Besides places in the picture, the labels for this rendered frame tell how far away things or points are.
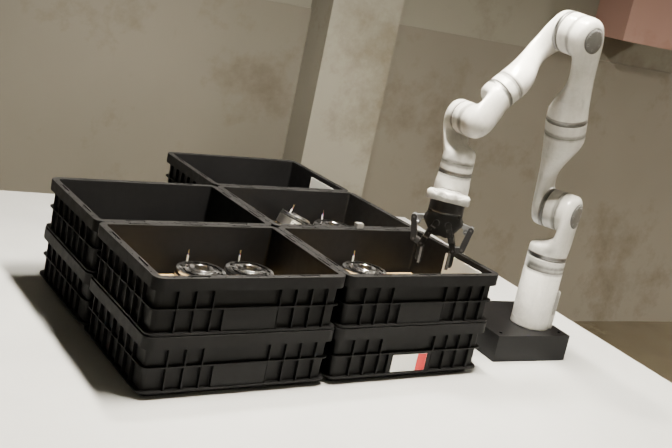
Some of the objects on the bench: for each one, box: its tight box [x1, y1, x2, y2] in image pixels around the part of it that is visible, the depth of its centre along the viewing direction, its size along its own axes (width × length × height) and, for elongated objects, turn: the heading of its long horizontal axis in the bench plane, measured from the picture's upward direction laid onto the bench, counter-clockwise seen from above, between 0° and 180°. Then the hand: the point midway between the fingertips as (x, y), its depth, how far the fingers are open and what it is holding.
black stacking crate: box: [84, 277, 334, 396], centre depth 194 cm, size 40×30×12 cm
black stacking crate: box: [319, 322, 487, 381], centre depth 216 cm, size 40×30×12 cm
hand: (433, 259), depth 213 cm, fingers open, 5 cm apart
